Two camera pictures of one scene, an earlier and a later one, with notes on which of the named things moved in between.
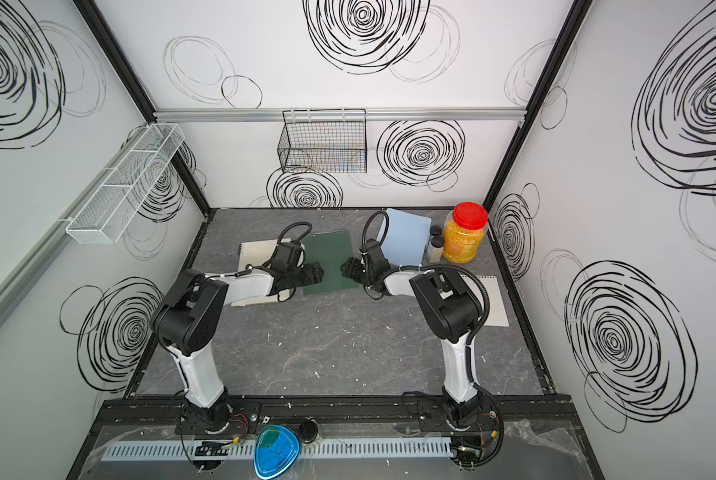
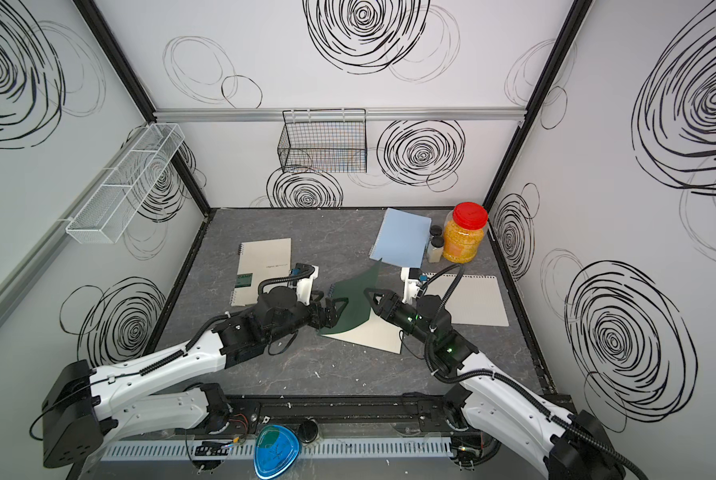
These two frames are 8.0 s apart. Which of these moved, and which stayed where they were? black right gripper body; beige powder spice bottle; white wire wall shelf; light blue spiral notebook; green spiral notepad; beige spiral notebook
Moved: black right gripper body; green spiral notepad
Stayed: light blue spiral notebook; white wire wall shelf; beige powder spice bottle; beige spiral notebook
